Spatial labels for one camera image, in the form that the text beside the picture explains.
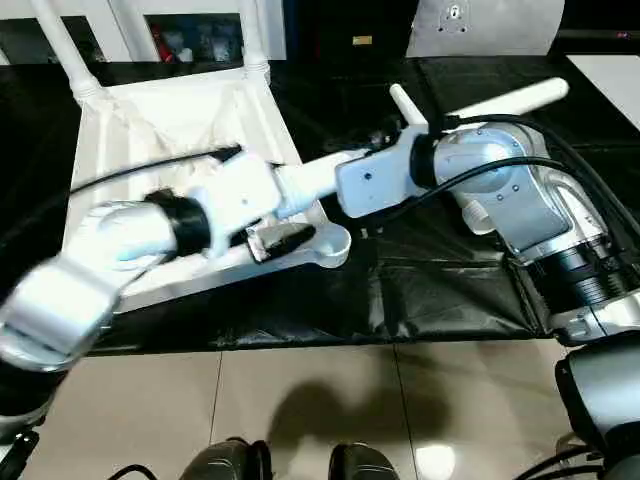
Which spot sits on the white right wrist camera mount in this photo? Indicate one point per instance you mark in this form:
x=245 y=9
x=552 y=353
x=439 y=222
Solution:
x=375 y=175

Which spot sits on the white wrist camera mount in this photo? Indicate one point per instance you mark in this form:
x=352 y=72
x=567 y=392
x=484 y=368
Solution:
x=375 y=175
x=240 y=195

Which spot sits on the glossy black box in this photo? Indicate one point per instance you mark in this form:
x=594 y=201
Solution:
x=350 y=25

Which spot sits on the dark right robot foot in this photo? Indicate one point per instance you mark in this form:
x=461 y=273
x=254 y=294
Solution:
x=365 y=462

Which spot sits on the black table mat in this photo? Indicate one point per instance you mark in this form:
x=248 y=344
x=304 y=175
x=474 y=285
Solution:
x=500 y=290

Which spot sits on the white flat board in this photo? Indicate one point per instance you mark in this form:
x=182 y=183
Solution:
x=610 y=80

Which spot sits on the white plastic table top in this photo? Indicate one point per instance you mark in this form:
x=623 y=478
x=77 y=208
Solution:
x=125 y=115

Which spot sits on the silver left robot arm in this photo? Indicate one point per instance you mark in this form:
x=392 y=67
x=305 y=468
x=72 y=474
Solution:
x=90 y=260

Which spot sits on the white panel with round mount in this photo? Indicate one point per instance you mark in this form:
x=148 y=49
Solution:
x=500 y=30

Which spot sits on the white cabinet with glass doors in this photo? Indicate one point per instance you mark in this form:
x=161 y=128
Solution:
x=125 y=25

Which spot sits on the dark left robot foot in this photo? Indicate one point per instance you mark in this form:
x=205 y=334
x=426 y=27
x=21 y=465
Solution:
x=225 y=460

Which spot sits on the dark robot foot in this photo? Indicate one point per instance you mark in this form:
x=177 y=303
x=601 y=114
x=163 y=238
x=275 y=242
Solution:
x=365 y=462
x=225 y=460

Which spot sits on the white plastic table leg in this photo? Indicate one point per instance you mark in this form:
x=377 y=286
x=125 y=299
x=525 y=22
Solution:
x=65 y=45
x=407 y=110
x=310 y=177
x=255 y=35

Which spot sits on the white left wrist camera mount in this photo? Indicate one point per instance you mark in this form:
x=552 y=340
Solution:
x=240 y=195

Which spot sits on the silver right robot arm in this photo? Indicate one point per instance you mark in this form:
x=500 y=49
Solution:
x=525 y=190

